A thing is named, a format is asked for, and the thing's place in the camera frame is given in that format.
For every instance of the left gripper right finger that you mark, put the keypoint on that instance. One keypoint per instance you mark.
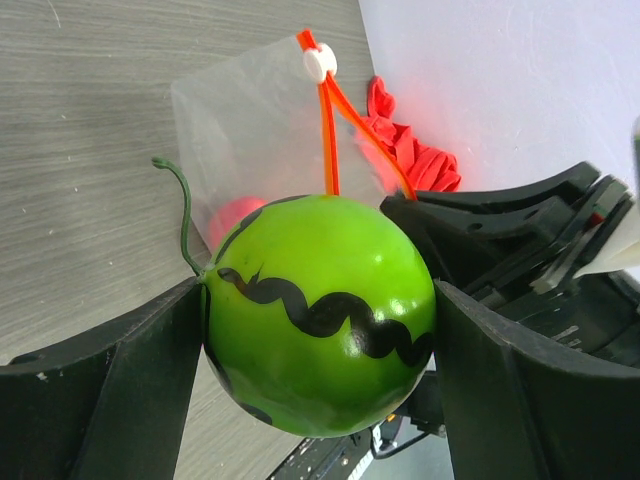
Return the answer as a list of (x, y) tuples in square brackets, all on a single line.
[(518, 405)]

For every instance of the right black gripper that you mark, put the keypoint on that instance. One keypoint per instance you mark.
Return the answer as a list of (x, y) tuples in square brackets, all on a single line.
[(538, 237)]

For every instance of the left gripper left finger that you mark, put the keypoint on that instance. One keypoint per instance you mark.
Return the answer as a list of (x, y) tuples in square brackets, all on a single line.
[(108, 403)]

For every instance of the green toy watermelon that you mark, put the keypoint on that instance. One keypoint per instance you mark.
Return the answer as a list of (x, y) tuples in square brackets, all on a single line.
[(317, 315)]

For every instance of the clear zip top bag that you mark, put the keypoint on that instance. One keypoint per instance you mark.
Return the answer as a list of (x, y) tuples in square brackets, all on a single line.
[(273, 122)]

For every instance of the red apple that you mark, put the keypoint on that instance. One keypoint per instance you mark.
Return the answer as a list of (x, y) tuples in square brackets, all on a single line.
[(227, 216)]

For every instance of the red cloth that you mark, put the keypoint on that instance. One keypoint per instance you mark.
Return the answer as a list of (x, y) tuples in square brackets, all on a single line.
[(427, 168)]

